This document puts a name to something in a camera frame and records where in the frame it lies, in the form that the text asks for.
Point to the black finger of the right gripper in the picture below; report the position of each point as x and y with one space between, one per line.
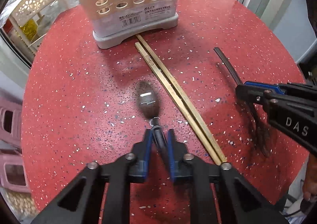
253 92

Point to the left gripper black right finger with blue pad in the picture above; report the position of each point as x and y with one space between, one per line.
218 193

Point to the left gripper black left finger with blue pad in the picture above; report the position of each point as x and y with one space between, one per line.
101 193

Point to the brass chopstick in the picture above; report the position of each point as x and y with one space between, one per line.
183 99
173 99

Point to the dark spoon brown handle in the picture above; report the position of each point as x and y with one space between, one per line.
149 105

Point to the person's right hand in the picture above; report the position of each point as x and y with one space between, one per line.
310 182

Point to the pink plastic stool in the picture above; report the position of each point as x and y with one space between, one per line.
11 134

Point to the beige plastic basket rack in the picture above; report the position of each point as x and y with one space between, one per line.
25 12

